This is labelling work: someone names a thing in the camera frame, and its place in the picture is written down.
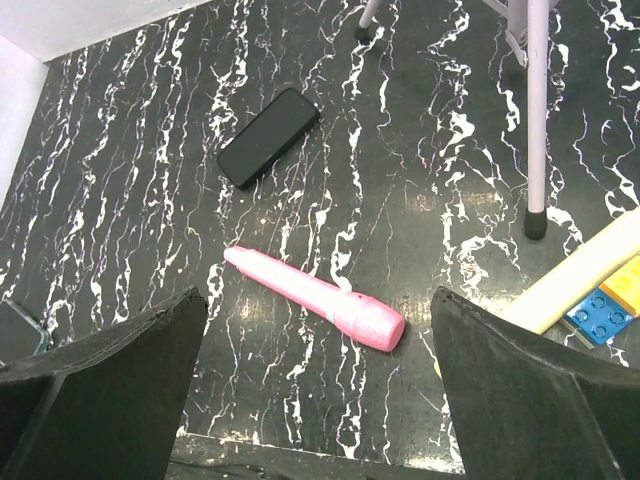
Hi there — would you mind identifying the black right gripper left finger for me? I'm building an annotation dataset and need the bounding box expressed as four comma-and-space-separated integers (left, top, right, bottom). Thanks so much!
1, 287, 208, 479

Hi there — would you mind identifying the blue toy brick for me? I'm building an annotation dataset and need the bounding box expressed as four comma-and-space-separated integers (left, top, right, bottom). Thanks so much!
561, 288, 634, 349

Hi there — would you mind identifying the cream wooden toy microphone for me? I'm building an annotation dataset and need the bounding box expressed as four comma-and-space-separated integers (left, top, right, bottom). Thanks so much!
499, 209, 639, 334

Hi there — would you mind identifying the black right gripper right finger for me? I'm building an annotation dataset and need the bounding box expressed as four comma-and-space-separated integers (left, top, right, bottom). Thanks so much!
431, 287, 639, 479

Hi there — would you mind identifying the yellow toy brick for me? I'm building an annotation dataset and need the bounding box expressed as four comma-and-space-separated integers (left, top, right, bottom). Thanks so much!
600, 255, 640, 318

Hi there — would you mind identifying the lilac music stand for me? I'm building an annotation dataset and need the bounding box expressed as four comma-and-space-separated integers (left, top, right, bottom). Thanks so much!
354, 0, 561, 241

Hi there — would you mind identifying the phone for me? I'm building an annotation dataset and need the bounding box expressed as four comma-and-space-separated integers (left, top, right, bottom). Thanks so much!
0, 300, 51, 365

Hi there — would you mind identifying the pink toy microphone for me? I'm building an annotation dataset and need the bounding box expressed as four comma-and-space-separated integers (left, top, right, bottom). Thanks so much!
224, 246, 406, 352

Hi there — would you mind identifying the black smartphone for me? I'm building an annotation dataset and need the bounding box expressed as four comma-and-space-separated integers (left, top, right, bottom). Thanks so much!
217, 88, 320, 190

